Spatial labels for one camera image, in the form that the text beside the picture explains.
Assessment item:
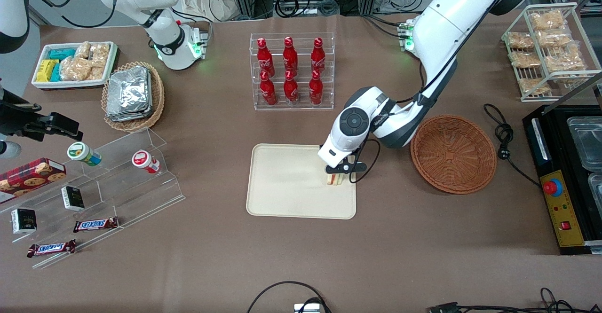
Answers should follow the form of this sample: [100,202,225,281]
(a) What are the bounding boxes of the clear plastic container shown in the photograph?
[588,172,602,206]
[566,116,602,171]

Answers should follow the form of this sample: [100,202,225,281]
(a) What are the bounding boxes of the clear acrylic stepped display shelf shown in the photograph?
[0,127,186,270]

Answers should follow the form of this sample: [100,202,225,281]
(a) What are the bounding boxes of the beige plastic tray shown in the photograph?
[246,143,357,220]

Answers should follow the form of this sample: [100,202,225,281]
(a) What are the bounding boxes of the red emergency stop button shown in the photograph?
[543,178,564,197]

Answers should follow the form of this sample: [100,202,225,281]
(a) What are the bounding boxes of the red cola bottle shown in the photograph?
[310,37,326,73]
[256,38,275,77]
[309,70,325,106]
[260,71,277,106]
[284,70,299,103]
[283,37,299,74]

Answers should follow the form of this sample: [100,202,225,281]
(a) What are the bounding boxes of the oval light wicker basket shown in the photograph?
[101,61,165,133]

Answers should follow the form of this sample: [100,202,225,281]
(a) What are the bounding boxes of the white wire rack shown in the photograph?
[501,3,602,103]

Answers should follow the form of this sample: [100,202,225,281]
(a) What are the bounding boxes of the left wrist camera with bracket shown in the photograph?
[325,160,368,176]

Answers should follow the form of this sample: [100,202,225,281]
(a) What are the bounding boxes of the black looped cable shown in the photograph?
[246,281,333,313]

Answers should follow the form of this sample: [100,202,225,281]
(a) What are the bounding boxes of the small black box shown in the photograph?
[61,186,86,212]
[11,208,38,235]

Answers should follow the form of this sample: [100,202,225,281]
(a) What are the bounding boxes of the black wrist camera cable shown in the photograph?
[350,138,380,184]

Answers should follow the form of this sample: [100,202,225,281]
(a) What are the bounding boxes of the triangular sandwich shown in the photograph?
[325,172,351,187]

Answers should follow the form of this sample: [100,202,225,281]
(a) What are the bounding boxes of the black power cable with plug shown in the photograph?
[484,103,541,188]

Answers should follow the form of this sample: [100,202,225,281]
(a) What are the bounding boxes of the round brown wicker basket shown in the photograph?
[410,115,498,195]

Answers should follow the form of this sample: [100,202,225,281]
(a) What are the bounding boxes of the yellow snack packet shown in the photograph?
[36,59,60,83]

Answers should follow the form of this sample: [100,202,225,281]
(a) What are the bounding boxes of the grey metal bar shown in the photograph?
[554,70,602,103]

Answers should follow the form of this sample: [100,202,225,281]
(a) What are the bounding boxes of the bagged fried snack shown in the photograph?
[530,10,566,31]
[536,29,573,48]
[545,47,587,75]
[507,31,535,50]
[510,51,539,69]
[519,78,550,95]

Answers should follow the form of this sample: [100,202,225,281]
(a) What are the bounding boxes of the clear acrylic bottle rack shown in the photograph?
[250,32,335,111]

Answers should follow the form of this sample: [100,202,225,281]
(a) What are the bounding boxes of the green lid yogurt cup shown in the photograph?
[67,141,103,167]

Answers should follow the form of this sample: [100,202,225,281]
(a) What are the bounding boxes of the red lid yogurt cup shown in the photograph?
[131,150,161,174]

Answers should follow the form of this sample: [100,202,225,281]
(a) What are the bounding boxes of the stacked foil containers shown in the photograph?
[105,66,154,122]

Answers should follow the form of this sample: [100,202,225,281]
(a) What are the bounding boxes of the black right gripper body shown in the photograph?
[0,90,50,141]

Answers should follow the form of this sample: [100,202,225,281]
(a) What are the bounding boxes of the black cable with connector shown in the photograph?
[428,287,602,313]

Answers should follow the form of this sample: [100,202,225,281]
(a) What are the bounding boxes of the red cookie box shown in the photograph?
[0,157,67,204]

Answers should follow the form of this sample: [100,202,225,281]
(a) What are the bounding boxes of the Snickers bar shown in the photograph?
[26,239,77,258]
[73,217,120,234]

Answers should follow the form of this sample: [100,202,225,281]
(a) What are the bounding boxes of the white rectangular snack tray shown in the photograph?
[31,41,118,90]

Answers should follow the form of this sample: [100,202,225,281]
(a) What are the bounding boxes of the black appliance with yellow panel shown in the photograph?
[523,103,602,256]

